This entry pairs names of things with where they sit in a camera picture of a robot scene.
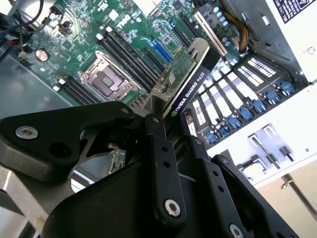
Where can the graphics card with black shroud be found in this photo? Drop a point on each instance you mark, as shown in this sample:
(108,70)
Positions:
(188,86)

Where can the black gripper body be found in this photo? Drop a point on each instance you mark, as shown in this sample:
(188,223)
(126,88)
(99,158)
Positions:
(111,205)

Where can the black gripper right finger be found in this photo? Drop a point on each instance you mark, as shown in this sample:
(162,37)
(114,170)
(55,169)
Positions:
(247,205)

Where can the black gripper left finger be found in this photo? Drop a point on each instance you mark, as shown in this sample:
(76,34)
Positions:
(74,124)

